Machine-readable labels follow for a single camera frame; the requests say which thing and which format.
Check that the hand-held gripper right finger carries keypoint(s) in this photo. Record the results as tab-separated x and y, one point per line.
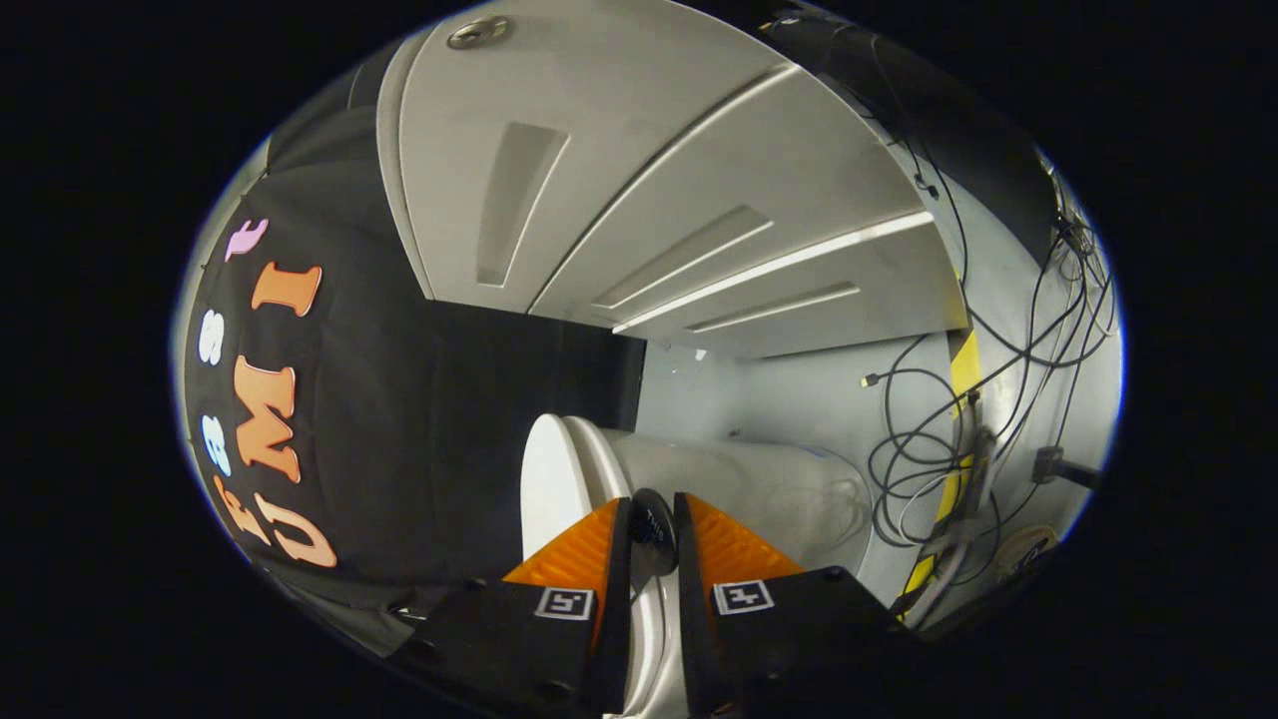
779	639

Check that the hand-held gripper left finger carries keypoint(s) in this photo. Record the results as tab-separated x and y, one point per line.
519	639

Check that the white toilet lid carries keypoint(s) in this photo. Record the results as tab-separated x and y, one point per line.
544	479

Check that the white toilet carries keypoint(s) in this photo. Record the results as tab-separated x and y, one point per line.
739	489

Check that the black backdrop cloth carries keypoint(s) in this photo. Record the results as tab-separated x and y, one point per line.
429	429

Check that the white round disc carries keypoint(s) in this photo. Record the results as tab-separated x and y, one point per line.
1023	547

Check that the small black adapter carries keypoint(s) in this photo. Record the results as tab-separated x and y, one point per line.
1048	464

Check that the yellow black floor tape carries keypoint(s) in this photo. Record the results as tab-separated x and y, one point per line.
964	364

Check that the white drawer cabinet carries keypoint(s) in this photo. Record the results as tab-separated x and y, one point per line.
649	170

